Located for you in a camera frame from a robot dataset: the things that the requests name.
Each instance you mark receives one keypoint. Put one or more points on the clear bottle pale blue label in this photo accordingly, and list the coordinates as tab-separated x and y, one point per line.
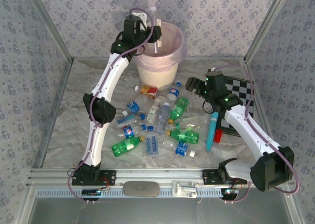
152	146

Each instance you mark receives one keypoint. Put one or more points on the cream ribbed waste bin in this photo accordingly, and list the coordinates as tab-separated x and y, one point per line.
157	77

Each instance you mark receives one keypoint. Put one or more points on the orange red label bottle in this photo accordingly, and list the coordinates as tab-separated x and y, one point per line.
147	89

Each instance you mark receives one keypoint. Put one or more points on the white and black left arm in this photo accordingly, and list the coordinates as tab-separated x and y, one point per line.
112	73

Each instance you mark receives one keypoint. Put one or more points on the grey oval pad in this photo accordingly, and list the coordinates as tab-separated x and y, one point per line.
140	189

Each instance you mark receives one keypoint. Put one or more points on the black and white chessboard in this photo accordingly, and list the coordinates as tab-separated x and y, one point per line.
242	88

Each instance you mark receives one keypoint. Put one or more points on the aluminium frame post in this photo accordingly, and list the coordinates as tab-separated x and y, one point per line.
53	32
265	27

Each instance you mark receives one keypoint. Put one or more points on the small red block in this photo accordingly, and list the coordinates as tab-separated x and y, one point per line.
218	136

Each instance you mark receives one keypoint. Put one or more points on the slotted metal strip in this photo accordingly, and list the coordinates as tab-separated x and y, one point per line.
167	192

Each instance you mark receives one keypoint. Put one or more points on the small circuit board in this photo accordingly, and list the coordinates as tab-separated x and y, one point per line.
91	192
230	192

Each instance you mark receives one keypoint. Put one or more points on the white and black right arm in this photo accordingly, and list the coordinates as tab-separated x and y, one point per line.
246	130

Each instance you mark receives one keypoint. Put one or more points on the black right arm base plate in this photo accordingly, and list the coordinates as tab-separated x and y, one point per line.
209	177

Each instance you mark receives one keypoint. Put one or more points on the pink plastic bin liner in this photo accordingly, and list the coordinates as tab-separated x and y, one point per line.
172	44

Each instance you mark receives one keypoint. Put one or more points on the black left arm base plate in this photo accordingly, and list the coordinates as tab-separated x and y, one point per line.
109	177

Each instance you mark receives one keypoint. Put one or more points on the clear bottle white cap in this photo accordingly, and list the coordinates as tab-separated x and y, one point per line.
159	23

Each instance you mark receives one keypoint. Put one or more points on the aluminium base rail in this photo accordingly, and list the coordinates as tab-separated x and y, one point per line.
160	177

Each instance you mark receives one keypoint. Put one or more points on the aluminium side rail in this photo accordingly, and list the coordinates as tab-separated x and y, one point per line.
248	66
62	87

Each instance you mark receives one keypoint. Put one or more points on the clear bottle green white label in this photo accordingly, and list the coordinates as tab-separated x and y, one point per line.
152	114

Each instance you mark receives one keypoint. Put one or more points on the clear bottle blue strip label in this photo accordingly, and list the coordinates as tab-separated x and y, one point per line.
126	120

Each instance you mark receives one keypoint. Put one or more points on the blue label bottle white cap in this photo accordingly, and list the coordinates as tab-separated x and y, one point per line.
181	149
133	106

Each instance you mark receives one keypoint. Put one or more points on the turquoise plastic tube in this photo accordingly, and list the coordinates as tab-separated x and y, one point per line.
211	133

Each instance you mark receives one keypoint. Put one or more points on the metal latch bracket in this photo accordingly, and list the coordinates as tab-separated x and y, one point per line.
182	188

